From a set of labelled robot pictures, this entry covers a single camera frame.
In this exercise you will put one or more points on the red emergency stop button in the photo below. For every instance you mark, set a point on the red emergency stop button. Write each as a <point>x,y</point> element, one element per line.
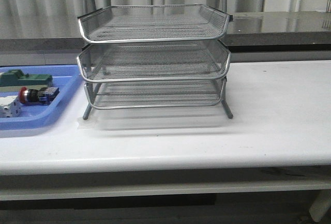
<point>45,95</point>

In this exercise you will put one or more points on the small wire rack on counter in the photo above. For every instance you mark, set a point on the small wire rack on counter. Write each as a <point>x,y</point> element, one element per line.
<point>328,6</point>

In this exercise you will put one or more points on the green terminal block component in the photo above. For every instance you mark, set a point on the green terminal block component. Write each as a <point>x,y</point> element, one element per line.
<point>13,80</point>

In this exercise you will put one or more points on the grey stone counter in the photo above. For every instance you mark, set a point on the grey stone counter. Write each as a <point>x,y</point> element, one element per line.
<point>249,31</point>

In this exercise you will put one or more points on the blue plastic tray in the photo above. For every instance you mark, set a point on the blue plastic tray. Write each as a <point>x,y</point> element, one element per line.
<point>66,77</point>

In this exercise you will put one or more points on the silver mesh tray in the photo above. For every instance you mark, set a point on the silver mesh tray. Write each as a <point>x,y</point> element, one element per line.
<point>154,61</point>
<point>153,94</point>
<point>145,23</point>

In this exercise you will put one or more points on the white electrical component block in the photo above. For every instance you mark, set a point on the white electrical component block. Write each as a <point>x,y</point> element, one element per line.
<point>10,106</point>

